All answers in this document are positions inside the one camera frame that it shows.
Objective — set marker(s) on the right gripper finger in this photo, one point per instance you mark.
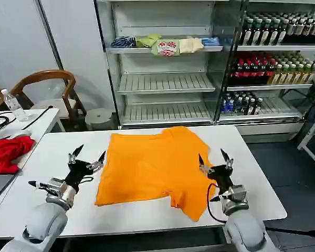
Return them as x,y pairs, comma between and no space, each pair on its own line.
204,168
229,163

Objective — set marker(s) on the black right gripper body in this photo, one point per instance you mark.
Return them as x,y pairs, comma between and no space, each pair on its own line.
221,177

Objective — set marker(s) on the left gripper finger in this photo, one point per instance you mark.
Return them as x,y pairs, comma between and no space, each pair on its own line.
98,164
74,156

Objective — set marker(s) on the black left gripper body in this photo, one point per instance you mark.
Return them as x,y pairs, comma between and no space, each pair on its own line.
77,172

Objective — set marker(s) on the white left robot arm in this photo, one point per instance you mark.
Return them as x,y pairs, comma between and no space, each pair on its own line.
46,223

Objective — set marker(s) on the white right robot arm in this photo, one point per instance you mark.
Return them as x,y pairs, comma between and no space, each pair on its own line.
245,231

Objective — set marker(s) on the round grey stool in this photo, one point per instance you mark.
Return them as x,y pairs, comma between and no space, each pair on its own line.
97,119

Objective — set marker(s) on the orange t-shirt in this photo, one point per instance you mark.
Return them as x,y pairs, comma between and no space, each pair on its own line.
152,168

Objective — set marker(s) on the red cloth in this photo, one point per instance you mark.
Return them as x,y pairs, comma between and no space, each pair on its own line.
8,153

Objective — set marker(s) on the wooden chair with white cushion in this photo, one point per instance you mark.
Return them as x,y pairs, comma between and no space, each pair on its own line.
68,86

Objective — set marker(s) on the clear plastic water bottle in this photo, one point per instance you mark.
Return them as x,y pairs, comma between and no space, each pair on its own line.
13,105

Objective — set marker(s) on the metal shelf with folded cloths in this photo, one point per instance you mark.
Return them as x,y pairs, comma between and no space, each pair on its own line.
162,84

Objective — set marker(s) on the metal shelf with bottles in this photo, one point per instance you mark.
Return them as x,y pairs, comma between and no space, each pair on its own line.
267,68

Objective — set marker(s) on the white metal table frame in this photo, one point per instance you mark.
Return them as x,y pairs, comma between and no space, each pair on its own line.
311,139

